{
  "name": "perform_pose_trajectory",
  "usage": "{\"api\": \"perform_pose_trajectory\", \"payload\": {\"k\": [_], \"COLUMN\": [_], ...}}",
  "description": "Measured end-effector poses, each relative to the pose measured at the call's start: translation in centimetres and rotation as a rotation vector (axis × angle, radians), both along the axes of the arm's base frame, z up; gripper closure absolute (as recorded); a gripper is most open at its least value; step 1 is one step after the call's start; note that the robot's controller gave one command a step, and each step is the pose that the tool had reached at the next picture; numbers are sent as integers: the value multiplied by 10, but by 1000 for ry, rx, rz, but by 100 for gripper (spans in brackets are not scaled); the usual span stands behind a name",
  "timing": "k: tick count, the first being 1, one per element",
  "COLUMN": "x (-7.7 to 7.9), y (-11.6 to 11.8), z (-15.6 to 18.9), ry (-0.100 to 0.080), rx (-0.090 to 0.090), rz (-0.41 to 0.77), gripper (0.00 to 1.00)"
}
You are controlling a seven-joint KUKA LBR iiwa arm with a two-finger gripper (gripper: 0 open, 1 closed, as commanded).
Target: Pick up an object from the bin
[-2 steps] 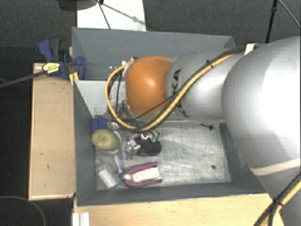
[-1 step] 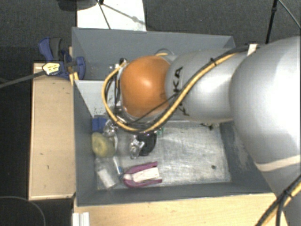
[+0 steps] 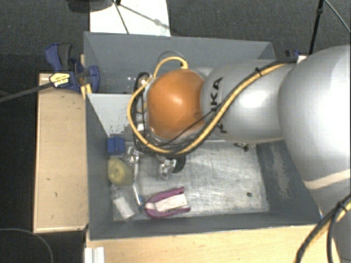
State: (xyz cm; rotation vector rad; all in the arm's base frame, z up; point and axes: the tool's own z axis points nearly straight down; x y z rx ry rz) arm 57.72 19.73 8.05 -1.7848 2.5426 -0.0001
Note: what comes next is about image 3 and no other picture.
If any purple and white stapler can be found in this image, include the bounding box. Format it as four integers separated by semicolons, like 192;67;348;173
143;186;191;219

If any clear glass thing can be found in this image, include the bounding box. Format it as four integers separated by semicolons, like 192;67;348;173
123;146;141;166

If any yellow-green round sponge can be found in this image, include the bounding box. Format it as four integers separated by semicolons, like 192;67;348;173
107;158;134;186

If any grey metal bin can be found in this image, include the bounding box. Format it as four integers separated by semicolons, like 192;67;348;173
83;31;322;240

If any blue ridged block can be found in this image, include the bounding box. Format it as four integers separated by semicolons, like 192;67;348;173
106;136;127;156

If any clear plastic bottle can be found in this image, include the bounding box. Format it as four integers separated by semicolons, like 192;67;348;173
109;184;145;220

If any pale wood board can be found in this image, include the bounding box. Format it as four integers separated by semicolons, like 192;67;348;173
32;72;90;234

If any black cylinder on white bracket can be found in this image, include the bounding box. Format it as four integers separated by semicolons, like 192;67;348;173
172;155;187;174

